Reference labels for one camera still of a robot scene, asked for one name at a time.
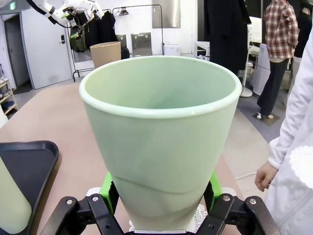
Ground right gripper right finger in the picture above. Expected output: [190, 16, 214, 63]
[195, 171, 282, 235]

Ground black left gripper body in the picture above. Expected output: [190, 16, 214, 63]
[76, 10, 93, 25]

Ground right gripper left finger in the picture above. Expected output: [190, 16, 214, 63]
[36, 171, 123, 235]

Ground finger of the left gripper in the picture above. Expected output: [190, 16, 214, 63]
[69, 23, 83, 39]
[61, 7, 75, 21]

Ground brown tall cup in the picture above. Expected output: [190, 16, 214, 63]
[89, 41, 122, 71]

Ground green tall cup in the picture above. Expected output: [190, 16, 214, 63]
[0, 156, 33, 235]
[79, 55, 243, 232]

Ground person's left forearm white sleeve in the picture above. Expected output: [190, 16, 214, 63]
[268, 93, 313, 170]

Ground person's left hand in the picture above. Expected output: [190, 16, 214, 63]
[254, 160, 279, 192]

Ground dark hanging clothes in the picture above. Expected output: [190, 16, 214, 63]
[69, 11, 118, 53]

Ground white door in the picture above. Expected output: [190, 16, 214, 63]
[21, 7, 74, 90]

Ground grey metal box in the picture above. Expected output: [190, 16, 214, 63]
[131, 32, 154, 57]
[116, 34, 128, 53]

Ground black plastic tray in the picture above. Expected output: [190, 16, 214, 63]
[0, 140, 60, 235]

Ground black garment rack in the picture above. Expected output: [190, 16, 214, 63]
[72, 4, 164, 82]

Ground silver metal panel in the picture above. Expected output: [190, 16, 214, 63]
[152, 0, 181, 28]

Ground wooden shoe rack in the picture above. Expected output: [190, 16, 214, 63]
[0, 63, 19, 118]

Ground white appliance box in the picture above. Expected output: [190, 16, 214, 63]
[163, 43, 181, 57]

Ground person in white jacket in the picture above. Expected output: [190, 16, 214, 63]
[265, 31, 313, 235]

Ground white standing fan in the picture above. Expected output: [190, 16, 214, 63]
[237, 61, 254, 98]

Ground white air purifier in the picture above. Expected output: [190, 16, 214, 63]
[252, 43, 271, 95]

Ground long black coat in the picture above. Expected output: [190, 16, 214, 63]
[203, 0, 252, 72]

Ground person in plaid shirt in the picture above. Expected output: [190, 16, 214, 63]
[256, 0, 300, 118]

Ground person in black top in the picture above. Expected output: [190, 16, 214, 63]
[293, 6, 313, 58]

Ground white floor cable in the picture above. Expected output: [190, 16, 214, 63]
[235, 170, 257, 181]

